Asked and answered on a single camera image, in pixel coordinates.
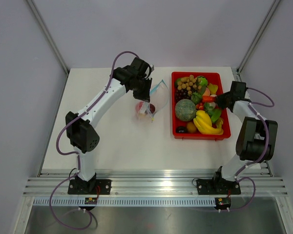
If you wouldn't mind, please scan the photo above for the pink peach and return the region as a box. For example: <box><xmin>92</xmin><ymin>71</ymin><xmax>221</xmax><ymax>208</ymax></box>
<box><xmin>203</xmin><ymin>88</ymin><xmax>210</xmax><ymax>96</ymax></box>

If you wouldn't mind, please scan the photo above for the clear zip top bag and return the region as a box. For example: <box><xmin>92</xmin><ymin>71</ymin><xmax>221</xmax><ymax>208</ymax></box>
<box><xmin>135</xmin><ymin>79</ymin><xmax>169</xmax><ymax>122</ymax></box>

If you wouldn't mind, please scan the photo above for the yellow banana bunch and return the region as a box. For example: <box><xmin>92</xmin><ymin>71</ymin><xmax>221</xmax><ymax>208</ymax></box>
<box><xmin>193</xmin><ymin>110</ymin><xmax>224</xmax><ymax>135</ymax></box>

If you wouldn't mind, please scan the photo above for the orange carrot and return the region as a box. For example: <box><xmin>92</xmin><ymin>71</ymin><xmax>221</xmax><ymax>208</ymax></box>
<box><xmin>202</xmin><ymin>96</ymin><xmax>216</xmax><ymax>103</ymax></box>

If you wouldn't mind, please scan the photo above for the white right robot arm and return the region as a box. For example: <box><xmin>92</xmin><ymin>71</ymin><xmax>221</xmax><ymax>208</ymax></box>
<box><xmin>211</xmin><ymin>81</ymin><xmax>278</xmax><ymax>195</ymax></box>

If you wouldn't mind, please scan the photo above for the aluminium frame post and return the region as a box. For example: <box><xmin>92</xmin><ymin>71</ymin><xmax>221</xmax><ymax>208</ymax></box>
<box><xmin>25</xmin><ymin>0</ymin><xmax>70</xmax><ymax>77</ymax></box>
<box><xmin>236</xmin><ymin>0</ymin><xmax>283</xmax><ymax>77</ymax></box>

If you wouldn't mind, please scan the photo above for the dark grape bunch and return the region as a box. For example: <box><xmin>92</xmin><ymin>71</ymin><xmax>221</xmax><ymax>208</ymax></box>
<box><xmin>174</xmin><ymin>89</ymin><xmax>188</xmax><ymax>102</ymax></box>

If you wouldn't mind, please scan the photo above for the left aluminium frame post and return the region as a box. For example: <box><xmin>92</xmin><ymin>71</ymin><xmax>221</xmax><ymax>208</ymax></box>
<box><xmin>25</xmin><ymin>0</ymin><xmax>70</xmax><ymax>77</ymax></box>

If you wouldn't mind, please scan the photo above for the dark purple passion fruit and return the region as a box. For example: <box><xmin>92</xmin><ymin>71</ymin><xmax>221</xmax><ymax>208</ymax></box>
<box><xmin>149</xmin><ymin>103</ymin><xmax>156</xmax><ymax>114</ymax></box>

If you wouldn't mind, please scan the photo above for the aluminium front rail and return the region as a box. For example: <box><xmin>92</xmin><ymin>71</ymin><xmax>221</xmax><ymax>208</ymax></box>
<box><xmin>23</xmin><ymin>166</ymin><xmax>288</xmax><ymax>197</ymax></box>

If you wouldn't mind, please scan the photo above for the green netted melon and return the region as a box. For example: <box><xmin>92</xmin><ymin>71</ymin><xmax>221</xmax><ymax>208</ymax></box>
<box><xmin>174</xmin><ymin>99</ymin><xmax>196</xmax><ymax>122</ymax></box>

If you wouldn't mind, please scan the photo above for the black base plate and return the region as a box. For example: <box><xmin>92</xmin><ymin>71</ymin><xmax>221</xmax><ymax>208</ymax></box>
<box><xmin>67</xmin><ymin>179</ymin><xmax>112</xmax><ymax>195</ymax></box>
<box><xmin>194</xmin><ymin>178</ymin><xmax>241</xmax><ymax>195</ymax></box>

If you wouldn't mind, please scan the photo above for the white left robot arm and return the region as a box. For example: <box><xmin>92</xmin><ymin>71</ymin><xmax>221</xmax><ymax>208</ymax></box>
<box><xmin>65</xmin><ymin>58</ymin><xmax>154</xmax><ymax>195</ymax></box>

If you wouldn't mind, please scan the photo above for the red apple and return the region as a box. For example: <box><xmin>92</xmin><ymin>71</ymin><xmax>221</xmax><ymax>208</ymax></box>
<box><xmin>135</xmin><ymin>101</ymin><xmax>145</xmax><ymax>115</ymax></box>

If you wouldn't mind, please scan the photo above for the green leafy vegetable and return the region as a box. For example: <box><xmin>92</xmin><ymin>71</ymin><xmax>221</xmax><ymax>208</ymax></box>
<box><xmin>204</xmin><ymin>102</ymin><xmax>222</xmax><ymax>123</ymax></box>

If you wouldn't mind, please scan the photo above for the white slotted cable duct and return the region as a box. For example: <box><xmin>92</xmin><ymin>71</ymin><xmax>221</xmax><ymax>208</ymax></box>
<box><xmin>33</xmin><ymin>197</ymin><xmax>216</xmax><ymax>207</ymax></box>

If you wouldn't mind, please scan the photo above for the right aluminium frame post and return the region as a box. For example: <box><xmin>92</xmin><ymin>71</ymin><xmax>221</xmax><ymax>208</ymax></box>
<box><xmin>236</xmin><ymin>0</ymin><xmax>283</xmax><ymax>77</ymax></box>

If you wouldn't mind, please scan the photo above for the beige longan cluster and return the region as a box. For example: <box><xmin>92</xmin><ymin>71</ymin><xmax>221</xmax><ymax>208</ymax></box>
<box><xmin>175</xmin><ymin>75</ymin><xmax>199</xmax><ymax>96</ymax></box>

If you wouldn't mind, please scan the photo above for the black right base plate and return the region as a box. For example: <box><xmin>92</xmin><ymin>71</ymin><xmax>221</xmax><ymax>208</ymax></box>
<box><xmin>194</xmin><ymin>178</ymin><xmax>241</xmax><ymax>195</ymax></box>

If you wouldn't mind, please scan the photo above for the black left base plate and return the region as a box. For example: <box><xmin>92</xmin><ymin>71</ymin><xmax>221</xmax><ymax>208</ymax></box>
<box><xmin>67</xmin><ymin>179</ymin><xmax>112</xmax><ymax>195</ymax></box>

